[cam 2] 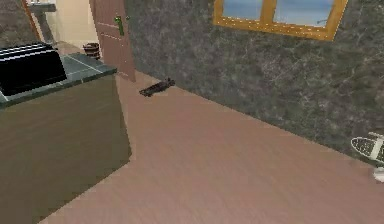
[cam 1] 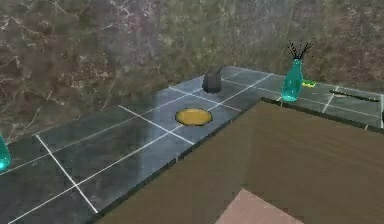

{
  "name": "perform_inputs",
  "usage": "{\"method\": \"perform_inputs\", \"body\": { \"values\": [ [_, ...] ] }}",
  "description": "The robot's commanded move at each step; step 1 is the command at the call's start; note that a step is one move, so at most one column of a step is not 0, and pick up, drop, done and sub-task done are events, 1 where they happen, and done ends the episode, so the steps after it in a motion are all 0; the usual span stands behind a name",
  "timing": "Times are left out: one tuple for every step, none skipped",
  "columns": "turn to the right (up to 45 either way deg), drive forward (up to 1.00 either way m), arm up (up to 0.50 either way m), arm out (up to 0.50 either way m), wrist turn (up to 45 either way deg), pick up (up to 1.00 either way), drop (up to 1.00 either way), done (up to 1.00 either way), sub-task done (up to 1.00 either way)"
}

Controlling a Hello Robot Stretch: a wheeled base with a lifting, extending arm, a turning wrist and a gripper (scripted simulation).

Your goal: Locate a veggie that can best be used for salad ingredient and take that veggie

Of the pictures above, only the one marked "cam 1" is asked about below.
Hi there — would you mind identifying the teal glass bottle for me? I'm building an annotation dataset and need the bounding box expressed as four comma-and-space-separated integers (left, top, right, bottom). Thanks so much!
0, 134, 12, 173

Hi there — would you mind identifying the green yellow sponge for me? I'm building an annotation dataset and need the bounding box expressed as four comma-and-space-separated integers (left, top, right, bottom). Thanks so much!
301, 78, 318, 89

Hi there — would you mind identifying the dark grey mug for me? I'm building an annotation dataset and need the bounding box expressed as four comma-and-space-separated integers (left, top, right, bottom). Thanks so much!
201, 66, 225, 94

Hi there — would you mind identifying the brown kitchen counter cabinet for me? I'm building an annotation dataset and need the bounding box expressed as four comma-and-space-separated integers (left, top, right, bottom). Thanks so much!
0, 65, 384, 224

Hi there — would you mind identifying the yellow round plate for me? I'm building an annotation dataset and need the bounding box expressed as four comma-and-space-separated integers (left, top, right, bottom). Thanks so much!
174, 107, 214, 127

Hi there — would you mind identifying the teal glass vase with twigs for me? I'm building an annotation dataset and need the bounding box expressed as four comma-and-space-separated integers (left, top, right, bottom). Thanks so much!
280, 38, 315, 103

